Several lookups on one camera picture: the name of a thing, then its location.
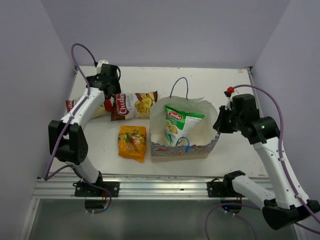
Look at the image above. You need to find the brown Chuba cassava chips bag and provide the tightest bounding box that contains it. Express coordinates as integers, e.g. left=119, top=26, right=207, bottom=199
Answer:
left=105, top=91, right=158, bottom=122

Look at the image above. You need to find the red Chuba chips bag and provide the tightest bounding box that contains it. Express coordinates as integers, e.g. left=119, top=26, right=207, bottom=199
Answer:
left=65, top=97, right=108, bottom=119

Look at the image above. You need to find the patterned paper bag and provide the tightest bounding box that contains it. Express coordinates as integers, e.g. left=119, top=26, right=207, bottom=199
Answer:
left=149, top=93, right=220, bottom=163

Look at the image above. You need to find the green Chuba chips bag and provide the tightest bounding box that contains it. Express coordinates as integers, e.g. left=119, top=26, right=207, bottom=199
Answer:
left=164, top=105, right=205, bottom=146

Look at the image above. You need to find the orange candy bag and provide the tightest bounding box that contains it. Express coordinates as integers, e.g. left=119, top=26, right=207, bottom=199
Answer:
left=117, top=125, right=147, bottom=163

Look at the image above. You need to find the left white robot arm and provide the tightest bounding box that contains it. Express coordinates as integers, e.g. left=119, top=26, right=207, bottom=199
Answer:
left=48, top=63, right=121, bottom=197

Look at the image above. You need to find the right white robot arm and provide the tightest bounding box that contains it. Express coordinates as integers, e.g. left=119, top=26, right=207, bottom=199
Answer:
left=213, top=93, right=320, bottom=230

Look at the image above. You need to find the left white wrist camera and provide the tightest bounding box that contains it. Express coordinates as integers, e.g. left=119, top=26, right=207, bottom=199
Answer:
left=96, top=60, right=109, bottom=68

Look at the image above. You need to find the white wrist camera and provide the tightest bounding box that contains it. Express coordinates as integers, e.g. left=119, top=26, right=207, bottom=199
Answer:
left=224, top=86, right=239, bottom=110
left=96, top=60, right=109, bottom=68

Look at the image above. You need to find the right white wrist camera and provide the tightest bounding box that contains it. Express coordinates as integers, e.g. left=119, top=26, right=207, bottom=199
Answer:
left=224, top=86, right=239, bottom=110

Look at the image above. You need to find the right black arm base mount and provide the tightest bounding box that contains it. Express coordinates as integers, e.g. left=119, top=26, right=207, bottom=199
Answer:
left=206, top=178, right=240, bottom=198

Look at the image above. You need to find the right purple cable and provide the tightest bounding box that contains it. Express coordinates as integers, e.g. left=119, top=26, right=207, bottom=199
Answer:
left=233, top=84, right=320, bottom=231

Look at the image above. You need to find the purple cable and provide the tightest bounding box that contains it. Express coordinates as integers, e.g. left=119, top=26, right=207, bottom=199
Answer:
left=43, top=43, right=98, bottom=181
left=233, top=84, right=320, bottom=231

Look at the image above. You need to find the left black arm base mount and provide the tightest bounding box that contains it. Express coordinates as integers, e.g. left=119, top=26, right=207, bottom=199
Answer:
left=72, top=181, right=120, bottom=198

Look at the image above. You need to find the aluminium mounting rail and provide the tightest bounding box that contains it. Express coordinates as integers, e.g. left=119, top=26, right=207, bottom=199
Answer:
left=31, top=174, right=276, bottom=201

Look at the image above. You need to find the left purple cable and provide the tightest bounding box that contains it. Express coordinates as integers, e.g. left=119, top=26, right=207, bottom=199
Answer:
left=43, top=43, right=98, bottom=181

